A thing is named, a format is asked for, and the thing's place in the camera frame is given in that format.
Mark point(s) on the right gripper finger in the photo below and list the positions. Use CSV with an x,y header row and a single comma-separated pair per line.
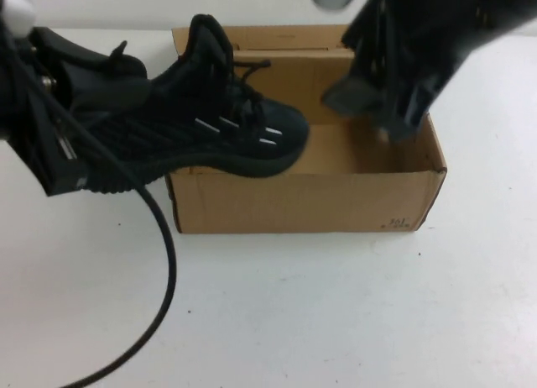
x,y
352,96
407,115

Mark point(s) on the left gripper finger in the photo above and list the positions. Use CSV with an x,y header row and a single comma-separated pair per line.
x,y
109,83

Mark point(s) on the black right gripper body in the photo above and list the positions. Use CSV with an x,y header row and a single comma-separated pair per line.
x,y
411,35

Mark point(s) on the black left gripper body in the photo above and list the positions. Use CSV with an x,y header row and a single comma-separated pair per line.
x,y
38,132

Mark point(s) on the black lace-up sneaker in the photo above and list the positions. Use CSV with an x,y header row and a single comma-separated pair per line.
x,y
201,123

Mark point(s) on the brown cardboard shoe box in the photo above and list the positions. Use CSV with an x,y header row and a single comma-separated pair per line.
x,y
293,203

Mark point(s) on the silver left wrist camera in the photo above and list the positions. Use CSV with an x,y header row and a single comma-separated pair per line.
x,y
17,6

